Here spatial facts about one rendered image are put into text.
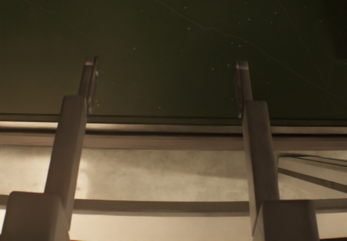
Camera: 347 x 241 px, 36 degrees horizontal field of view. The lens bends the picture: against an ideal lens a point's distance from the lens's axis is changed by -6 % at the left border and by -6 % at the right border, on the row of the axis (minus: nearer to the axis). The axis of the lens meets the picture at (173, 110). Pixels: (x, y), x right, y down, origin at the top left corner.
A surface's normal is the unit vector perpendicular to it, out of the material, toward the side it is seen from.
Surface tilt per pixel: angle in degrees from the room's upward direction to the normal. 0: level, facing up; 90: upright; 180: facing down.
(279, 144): 2
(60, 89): 2
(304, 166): 90
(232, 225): 0
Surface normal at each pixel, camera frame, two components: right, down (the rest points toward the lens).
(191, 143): 0.00, -0.04
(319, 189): -1.00, -0.02
